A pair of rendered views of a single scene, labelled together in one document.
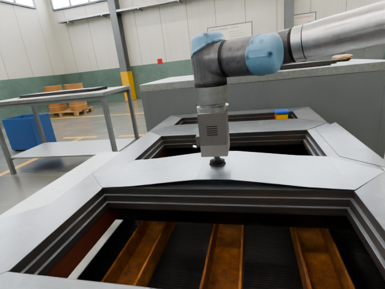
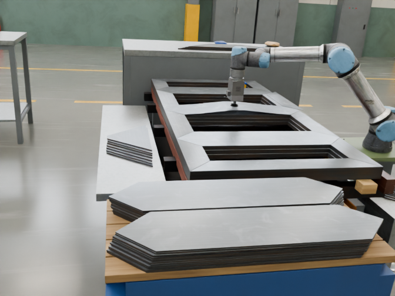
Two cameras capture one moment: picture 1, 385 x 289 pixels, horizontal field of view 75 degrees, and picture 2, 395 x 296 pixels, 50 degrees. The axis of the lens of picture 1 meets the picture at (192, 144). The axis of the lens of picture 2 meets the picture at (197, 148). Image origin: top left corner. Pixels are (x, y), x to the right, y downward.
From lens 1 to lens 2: 1.68 m
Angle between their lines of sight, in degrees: 25
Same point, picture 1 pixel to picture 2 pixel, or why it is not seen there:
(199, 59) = (237, 58)
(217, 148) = (238, 97)
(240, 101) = (207, 71)
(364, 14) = (295, 50)
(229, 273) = not seen: hidden behind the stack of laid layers
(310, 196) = (275, 117)
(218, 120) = (241, 84)
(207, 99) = (238, 75)
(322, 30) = (282, 53)
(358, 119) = (283, 92)
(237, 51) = (255, 58)
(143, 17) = not seen: outside the picture
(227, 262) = not seen: hidden behind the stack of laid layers
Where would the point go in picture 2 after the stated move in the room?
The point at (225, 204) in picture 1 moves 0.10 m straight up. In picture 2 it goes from (243, 121) to (245, 102)
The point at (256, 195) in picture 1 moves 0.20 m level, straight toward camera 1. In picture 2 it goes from (255, 117) to (268, 130)
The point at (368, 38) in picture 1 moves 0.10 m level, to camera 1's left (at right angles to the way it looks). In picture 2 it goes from (297, 59) to (281, 59)
